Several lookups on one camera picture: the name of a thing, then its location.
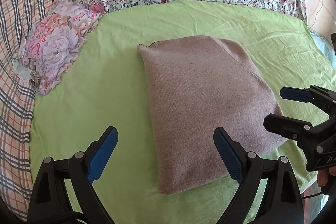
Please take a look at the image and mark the white wall cable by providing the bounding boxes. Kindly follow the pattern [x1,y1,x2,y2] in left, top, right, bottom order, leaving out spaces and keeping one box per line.
[308,0,326,29]

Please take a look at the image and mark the beige knitted sweater brown trim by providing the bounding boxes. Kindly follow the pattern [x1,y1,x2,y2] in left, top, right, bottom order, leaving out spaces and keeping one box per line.
[137,36,285,194]

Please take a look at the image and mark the purple pink floral pillow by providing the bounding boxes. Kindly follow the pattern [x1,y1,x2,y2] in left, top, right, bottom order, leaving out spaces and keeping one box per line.
[13,0,105,96]

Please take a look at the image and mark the plaid checkered blanket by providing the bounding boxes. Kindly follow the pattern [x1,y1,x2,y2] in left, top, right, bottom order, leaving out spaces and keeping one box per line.
[1,0,55,221]

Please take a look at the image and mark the person's right hand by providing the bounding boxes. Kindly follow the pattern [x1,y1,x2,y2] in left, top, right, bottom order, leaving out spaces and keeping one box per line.
[317,169,329,188]

